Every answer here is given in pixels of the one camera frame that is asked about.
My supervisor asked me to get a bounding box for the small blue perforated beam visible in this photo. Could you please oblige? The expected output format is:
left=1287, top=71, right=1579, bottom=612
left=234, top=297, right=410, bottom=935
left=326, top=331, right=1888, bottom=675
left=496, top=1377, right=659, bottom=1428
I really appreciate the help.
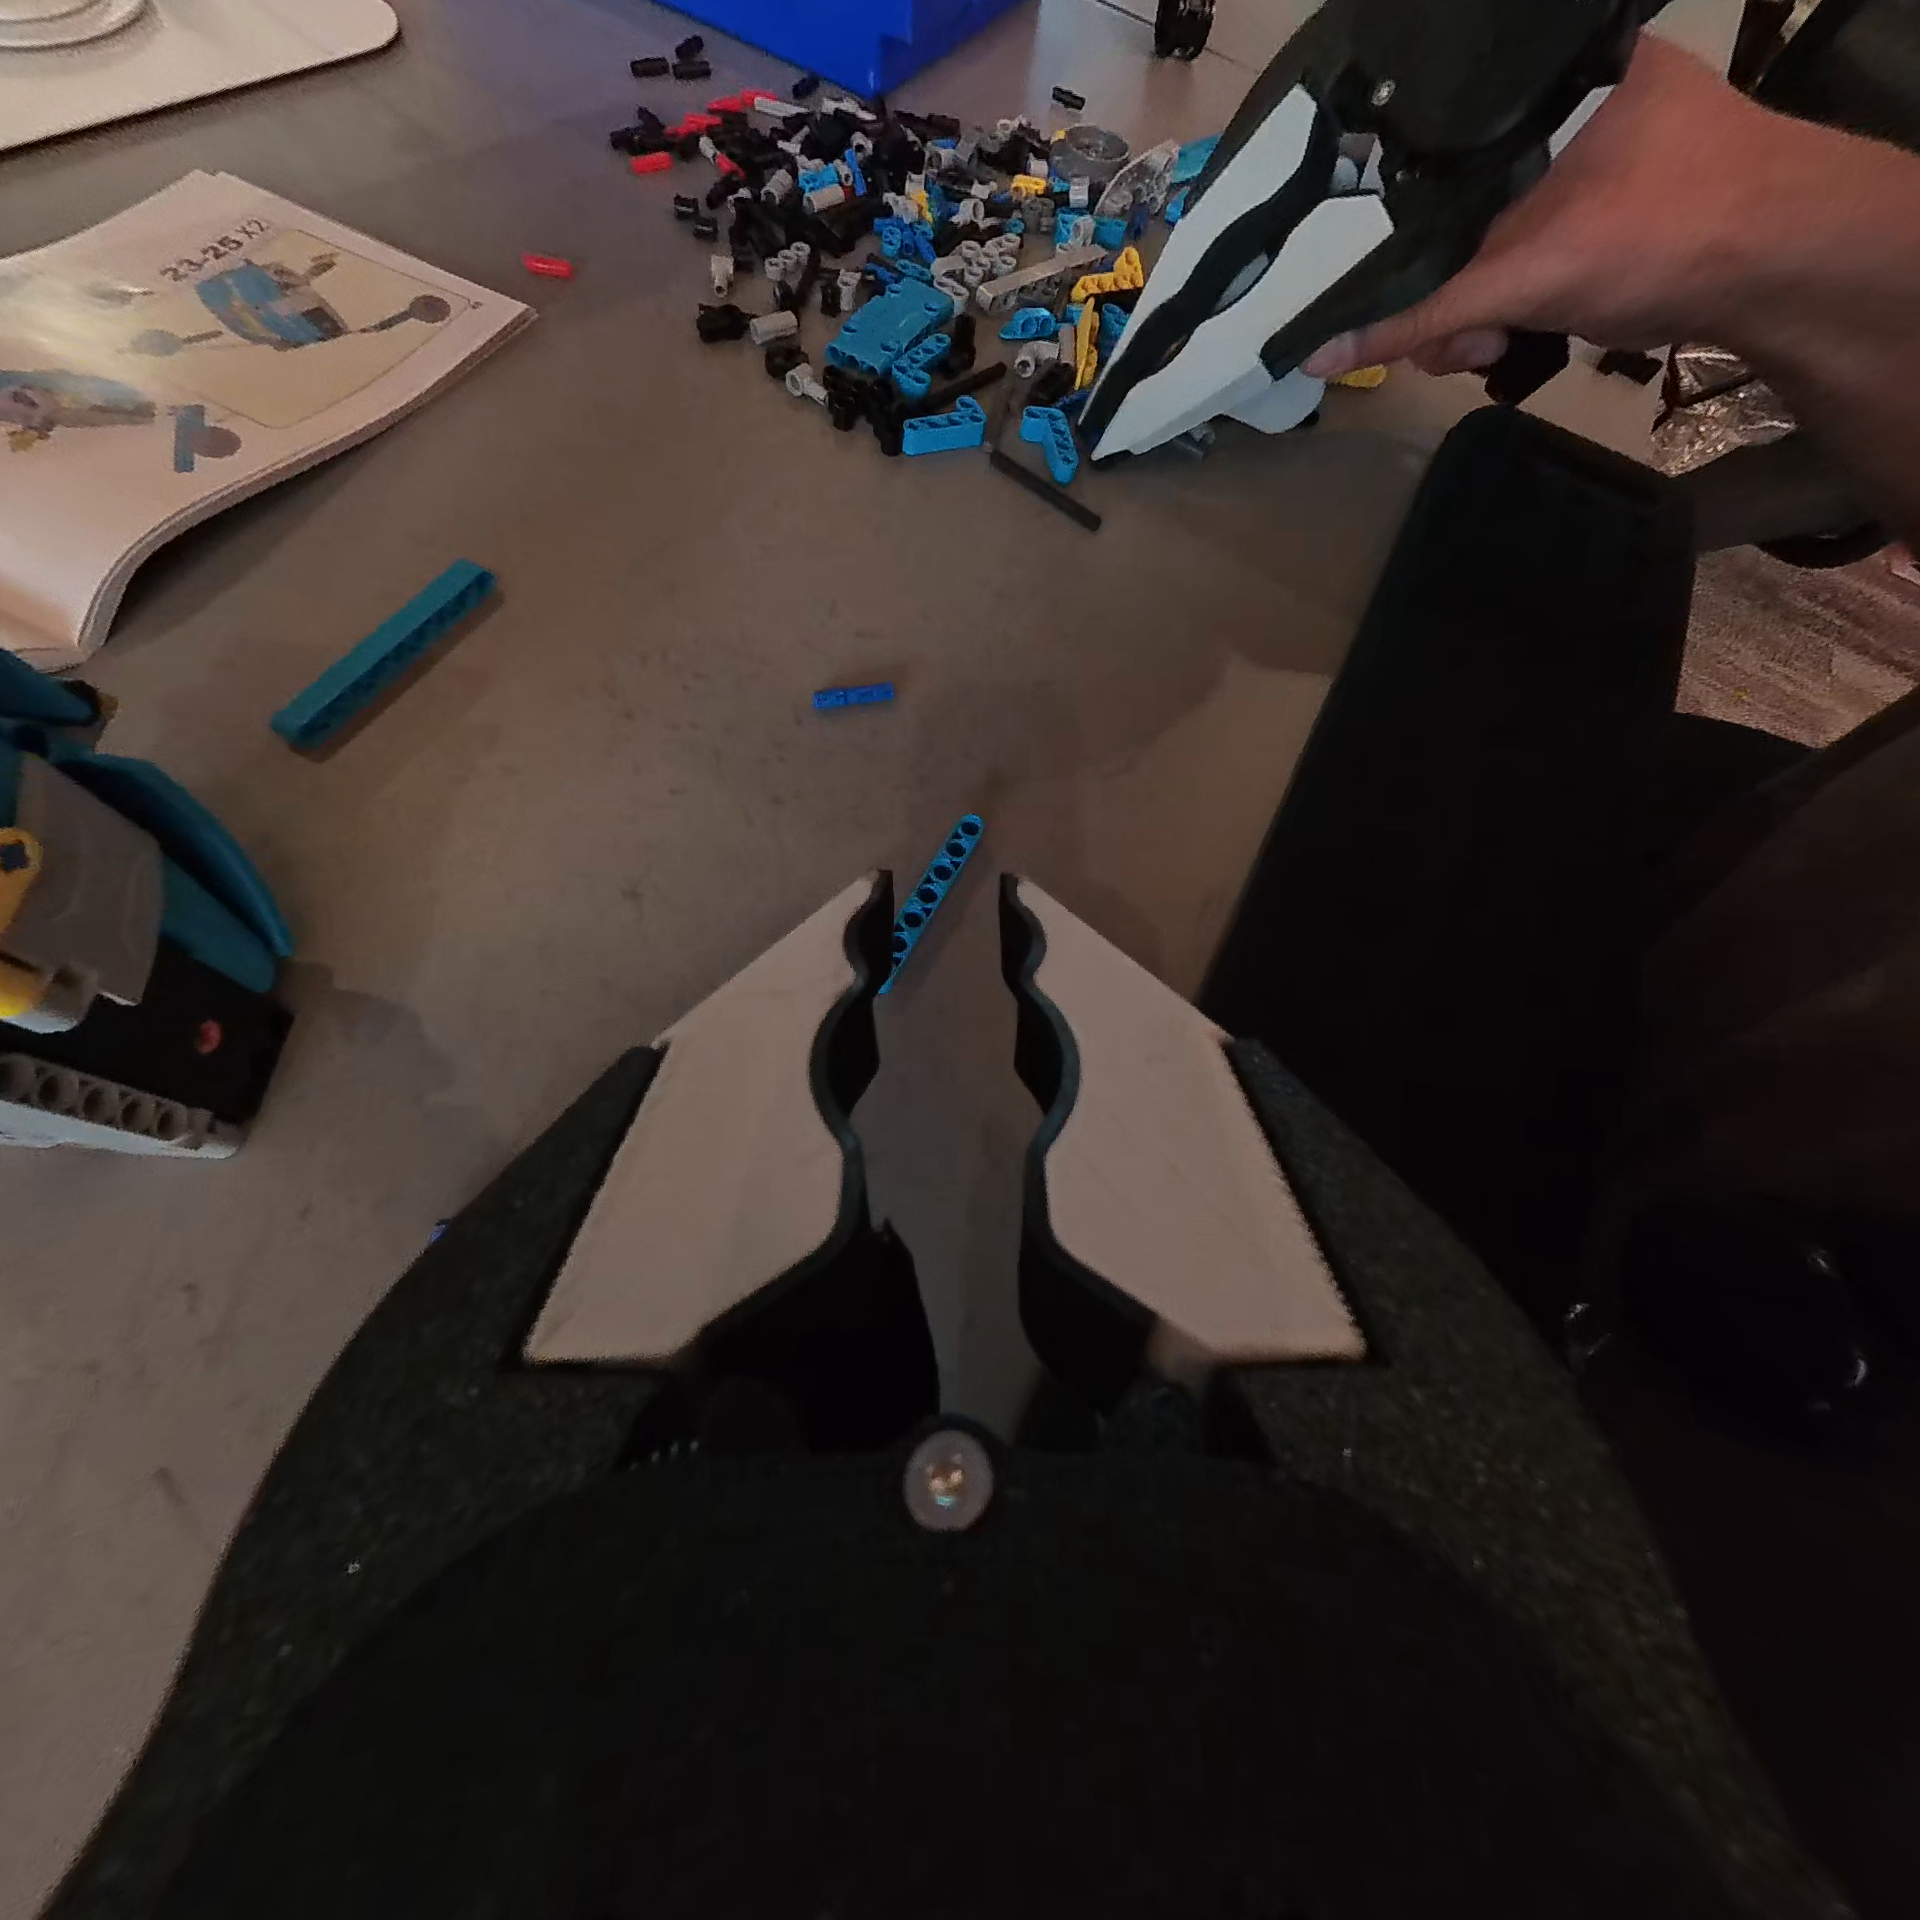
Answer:
left=876, top=814, right=986, bottom=995

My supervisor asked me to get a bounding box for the instruction booklet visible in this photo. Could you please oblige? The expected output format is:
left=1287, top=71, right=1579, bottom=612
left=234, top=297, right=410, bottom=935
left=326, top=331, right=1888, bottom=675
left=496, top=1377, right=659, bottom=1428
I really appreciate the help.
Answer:
left=0, top=168, right=540, bottom=670

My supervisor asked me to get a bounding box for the blue toy robot model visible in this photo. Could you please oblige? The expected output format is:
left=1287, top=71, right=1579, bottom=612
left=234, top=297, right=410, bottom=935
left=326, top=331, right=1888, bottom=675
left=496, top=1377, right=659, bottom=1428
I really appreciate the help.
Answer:
left=0, top=643, right=296, bottom=1159

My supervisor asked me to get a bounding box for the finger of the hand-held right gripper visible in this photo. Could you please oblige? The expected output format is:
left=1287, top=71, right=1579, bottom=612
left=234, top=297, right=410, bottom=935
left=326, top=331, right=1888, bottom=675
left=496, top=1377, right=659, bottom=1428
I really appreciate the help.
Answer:
left=1089, top=192, right=1401, bottom=462
left=1077, top=77, right=1341, bottom=440

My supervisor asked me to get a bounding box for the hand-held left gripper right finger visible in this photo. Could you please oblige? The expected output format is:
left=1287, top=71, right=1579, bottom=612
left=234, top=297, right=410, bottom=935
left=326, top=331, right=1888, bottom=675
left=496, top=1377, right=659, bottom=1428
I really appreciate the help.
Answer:
left=996, top=874, right=1369, bottom=1369

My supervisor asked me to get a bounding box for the pile of building pieces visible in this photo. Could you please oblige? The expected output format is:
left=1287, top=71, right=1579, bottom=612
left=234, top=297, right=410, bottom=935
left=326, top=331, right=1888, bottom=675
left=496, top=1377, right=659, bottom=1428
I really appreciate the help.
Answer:
left=606, top=81, right=1399, bottom=533

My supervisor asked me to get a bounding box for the blue storage bin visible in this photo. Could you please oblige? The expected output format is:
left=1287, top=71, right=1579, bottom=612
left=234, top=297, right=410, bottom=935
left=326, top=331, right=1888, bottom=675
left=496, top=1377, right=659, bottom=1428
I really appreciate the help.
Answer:
left=660, top=0, right=1023, bottom=100

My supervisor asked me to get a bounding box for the black perforated office chair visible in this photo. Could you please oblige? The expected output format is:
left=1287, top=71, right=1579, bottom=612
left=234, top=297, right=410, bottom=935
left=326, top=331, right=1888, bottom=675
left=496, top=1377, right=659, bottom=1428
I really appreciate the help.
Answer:
left=1200, top=404, right=1704, bottom=1351

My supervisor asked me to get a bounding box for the person's brown shirt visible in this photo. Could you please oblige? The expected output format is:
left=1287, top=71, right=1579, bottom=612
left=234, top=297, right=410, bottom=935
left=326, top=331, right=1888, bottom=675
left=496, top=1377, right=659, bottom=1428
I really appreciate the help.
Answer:
left=1575, top=719, right=1920, bottom=1920

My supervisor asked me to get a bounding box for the crinkled silver wrapper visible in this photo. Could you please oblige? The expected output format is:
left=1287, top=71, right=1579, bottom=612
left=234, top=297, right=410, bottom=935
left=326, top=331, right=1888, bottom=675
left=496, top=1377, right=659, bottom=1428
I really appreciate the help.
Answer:
left=1651, top=341, right=1803, bottom=480

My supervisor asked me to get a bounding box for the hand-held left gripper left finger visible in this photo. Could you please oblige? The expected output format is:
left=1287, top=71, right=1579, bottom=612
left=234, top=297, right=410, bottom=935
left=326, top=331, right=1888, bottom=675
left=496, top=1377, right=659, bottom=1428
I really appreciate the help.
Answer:
left=525, top=870, right=888, bottom=1367

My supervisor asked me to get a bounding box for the thick teal perforated beam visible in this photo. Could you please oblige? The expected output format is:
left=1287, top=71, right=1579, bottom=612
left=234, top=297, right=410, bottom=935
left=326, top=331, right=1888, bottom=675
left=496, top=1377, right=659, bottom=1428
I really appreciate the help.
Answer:
left=271, top=558, right=500, bottom=749

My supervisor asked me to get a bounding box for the person's right hand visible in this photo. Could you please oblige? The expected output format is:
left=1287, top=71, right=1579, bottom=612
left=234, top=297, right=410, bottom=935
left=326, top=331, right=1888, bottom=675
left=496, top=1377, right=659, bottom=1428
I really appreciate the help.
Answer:
left=1302, top=30, right=1850, bottom=384

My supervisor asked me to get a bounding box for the person's right forearm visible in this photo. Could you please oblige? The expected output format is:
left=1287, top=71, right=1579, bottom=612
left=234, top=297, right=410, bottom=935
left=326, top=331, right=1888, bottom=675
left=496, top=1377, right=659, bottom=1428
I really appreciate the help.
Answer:
left=1770, top=73, right=1920, bottom=546

